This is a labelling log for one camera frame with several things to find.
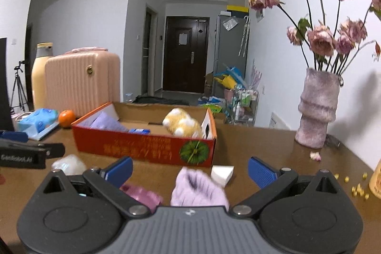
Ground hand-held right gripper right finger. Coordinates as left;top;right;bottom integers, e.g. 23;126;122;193
231;157;346;219

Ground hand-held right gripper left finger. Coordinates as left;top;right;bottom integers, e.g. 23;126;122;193
36;156;151;219

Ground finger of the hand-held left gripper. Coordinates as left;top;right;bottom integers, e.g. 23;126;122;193
0;130;29;143
0;139;65;159

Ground white round sponge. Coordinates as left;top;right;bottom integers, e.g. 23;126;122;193
51;154;87;175

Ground red cardboard box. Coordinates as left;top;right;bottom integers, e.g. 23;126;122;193
71;102;218;168

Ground purple fabric pouch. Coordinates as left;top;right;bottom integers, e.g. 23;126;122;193
89;112;130;132

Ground lilac fluffy headband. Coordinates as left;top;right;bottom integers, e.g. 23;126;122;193
170;167;230;211

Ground yellow plush toy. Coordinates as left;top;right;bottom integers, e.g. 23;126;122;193
162;107;203;138

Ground blue tissue pack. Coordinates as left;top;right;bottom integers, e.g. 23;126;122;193
15;108;60;141

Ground orange fruit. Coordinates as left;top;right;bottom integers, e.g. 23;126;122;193
58;110;76;127

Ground white wedge sponge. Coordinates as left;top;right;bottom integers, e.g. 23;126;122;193
211;165;235;187

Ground black paper bag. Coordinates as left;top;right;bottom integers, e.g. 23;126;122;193
0;37;15;132

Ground black tripod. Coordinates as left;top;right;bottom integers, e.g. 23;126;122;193
10;60;30;113

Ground yellow thermos bottle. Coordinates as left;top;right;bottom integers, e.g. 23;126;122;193
31;42;53;110

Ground pink ribbed suitcase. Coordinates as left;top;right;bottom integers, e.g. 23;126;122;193
45;47;121;117

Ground black glasses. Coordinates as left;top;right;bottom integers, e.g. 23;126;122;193
326;135;341;148

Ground purple textured vase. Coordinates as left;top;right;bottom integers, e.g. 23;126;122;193
295;68;343;149

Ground lilac dried flower bundle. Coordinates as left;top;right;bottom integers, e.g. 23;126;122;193
251;59;263;91

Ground pile of colourful bags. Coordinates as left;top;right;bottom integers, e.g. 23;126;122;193
213;65;247;89

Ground scattered yellow crumbs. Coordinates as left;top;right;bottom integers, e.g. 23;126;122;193
333;172;371;201

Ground brown cardboard box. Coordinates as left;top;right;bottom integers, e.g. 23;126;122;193
204;72;215;95

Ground yellow bear mug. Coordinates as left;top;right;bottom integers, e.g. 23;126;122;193
368;160;381;199

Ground grey refrigerator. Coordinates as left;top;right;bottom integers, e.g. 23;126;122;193
213;11;250;97

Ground dark brown entrance door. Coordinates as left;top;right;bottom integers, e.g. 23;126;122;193
162;16;210;94

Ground dark interior door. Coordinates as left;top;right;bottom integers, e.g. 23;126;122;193
143;3;158;95

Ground hanging folded umbrella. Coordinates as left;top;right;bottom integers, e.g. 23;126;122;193
238;15;251;57

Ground dried pink roses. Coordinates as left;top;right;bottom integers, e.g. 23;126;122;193
248;0;381;76

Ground clear plastic pouch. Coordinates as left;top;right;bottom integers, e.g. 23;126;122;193
223;17;239;31

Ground wire trolley with bottles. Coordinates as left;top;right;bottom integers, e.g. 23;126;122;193
232;87;259;126

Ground wall poster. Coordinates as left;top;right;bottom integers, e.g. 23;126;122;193
255;2;265;23

